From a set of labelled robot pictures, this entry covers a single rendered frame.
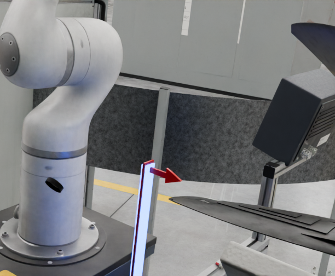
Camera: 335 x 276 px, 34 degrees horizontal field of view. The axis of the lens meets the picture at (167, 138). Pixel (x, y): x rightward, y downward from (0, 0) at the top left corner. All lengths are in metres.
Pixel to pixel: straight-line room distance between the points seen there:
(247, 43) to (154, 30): 1.17
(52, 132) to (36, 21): 0.19
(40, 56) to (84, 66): 0.09
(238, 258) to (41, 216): 0.80
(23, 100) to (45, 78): 1.69
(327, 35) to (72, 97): 0.61
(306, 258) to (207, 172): 0.99
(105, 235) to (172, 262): 1.84
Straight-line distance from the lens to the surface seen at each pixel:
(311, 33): 0.54
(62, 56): 0.94
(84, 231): 1.13
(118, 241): 1.12
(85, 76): 0.99
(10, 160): 2.67
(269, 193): 1.35
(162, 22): 6.96
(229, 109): 2.44
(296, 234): 0.71
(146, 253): 1.14
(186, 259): 3.01
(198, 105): 2.42
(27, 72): 0.92
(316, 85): 1.39
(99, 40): 0.99
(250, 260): 0.26
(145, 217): 0.88
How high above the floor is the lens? 1.48
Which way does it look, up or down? 18 degrees down
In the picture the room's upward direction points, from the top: 7 degrees clockwise
